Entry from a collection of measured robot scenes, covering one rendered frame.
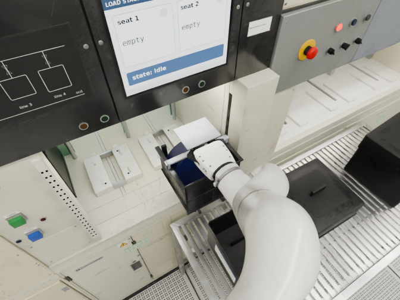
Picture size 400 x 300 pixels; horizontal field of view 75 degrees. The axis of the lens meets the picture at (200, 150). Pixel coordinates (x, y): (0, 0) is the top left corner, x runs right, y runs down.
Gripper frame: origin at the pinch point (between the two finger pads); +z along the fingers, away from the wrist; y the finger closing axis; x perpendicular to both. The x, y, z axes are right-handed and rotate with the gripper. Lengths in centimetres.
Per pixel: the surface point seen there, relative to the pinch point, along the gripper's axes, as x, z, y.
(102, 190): -35, 22, -34
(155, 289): -125, -1, -32
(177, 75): 23.8, 1.7, -4.7
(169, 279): -124, -1, -22
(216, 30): 32.6, 1.7, 6.2
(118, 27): 38.4, 1.7, -16.3
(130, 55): 32.3, 1.7, -15.4
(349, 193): -38, -31, 58
